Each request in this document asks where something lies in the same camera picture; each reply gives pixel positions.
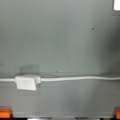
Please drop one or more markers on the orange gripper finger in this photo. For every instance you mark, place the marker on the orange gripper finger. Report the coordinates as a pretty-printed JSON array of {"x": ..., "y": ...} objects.
[{"x": 5, "y": 113}]

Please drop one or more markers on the white inline cable switch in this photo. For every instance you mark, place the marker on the white inline cable switch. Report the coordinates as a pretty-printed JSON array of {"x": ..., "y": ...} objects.
[{"x": 27, "y": 82}]

